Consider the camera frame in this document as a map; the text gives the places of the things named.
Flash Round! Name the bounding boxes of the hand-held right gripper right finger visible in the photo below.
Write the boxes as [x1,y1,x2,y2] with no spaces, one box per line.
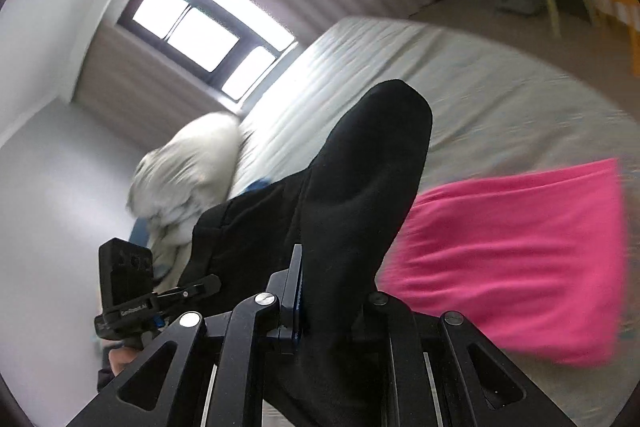
[369,291,577,427]

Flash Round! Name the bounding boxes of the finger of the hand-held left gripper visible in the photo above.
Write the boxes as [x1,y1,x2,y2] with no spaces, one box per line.
[150,274,222,306]

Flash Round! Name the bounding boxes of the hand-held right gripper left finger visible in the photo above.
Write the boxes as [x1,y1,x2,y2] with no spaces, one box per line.
[64,244,307,427]

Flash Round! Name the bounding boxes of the black pants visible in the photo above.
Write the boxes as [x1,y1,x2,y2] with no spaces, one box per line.
[176,79,434,427]

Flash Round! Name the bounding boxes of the person's left hand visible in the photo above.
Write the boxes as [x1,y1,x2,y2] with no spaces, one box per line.
[107,346,147,379]

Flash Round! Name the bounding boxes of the folded beige duvet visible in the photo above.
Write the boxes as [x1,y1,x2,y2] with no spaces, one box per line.
[125,112,242,290]

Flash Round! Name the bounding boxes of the pink garment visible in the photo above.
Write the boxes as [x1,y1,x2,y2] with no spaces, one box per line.
[374,158,627,369]

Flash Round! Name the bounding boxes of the bed with grey bedspread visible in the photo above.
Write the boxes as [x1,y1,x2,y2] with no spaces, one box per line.
[127,16,640,427]

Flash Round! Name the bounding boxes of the dark framed window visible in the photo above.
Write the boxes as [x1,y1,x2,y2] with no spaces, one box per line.
[117,0,299,104]

